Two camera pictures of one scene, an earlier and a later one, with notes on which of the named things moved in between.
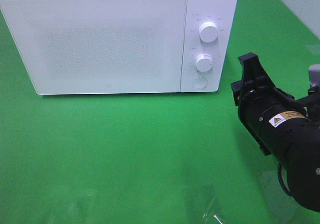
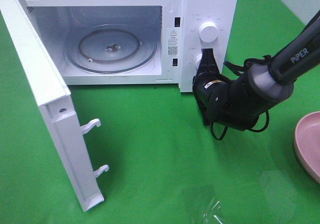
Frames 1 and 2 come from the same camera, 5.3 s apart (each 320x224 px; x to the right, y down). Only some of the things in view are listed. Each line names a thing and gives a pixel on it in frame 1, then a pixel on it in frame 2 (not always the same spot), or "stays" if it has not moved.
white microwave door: x=100 y=45 to x=56 y=103
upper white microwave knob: x=208 y=31 stays
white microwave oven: x=104 y=38 stays
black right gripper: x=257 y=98 to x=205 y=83
